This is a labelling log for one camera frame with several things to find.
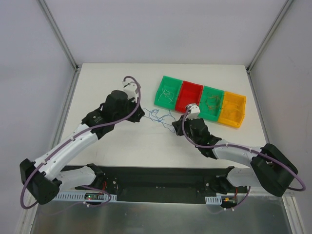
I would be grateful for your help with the aluminium frame post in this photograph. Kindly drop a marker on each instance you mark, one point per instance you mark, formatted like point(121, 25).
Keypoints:
point(57, 32)
point(270, 33)

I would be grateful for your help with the left aluminium frame post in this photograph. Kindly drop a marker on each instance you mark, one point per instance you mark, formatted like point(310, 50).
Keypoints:
point(57, 32)

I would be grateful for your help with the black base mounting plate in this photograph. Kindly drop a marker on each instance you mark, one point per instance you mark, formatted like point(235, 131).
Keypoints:
point(164, 185)

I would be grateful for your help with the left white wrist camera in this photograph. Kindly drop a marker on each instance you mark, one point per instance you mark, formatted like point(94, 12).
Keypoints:
point(130, 88)

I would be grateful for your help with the red plastic bin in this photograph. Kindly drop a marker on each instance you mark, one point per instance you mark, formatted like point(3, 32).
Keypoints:
point(190, 93)

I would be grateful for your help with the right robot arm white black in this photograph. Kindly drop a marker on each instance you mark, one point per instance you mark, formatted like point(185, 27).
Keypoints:
point(265, 167)

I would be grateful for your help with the left white cable duct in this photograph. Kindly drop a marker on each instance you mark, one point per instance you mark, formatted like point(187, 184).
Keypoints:
point(83, 196)

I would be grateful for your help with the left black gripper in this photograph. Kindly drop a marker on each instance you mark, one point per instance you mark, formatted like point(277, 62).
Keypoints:
point(136, 114)

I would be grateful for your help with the right white cable duct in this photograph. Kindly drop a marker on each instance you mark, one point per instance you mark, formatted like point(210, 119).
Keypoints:
point(213, 200)

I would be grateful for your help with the green plastic bin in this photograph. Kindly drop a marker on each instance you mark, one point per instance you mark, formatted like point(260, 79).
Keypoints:
point(167, 93)
point(211, 103)

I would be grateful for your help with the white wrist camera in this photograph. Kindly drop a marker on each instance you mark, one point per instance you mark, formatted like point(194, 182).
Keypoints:
point(192, 111)
point(130, 88)

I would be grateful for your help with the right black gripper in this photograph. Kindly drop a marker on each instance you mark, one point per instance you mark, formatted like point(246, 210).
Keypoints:
point(179, 127)

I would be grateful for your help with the yellow plastic bin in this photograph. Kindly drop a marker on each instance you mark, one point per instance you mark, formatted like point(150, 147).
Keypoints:
point(233, 109)

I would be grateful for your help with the right green plastic bin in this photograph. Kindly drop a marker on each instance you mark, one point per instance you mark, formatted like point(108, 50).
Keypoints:
point(211, 103)

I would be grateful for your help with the right aluminium frame post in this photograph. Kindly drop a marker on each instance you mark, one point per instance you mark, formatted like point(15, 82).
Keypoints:
point(270, 33)

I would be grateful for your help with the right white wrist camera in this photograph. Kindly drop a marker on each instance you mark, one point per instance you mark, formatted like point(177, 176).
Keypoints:
point(192, 111)

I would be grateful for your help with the left green plastic bin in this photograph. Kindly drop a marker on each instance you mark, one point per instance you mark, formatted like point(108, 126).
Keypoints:
point(167, 93)

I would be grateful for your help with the white cable duct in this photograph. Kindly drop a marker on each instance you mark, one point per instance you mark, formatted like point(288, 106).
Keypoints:
point(213, 200)
point(83, 196)

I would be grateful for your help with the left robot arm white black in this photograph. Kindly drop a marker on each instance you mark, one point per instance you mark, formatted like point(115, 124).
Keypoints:
point(44, 177)

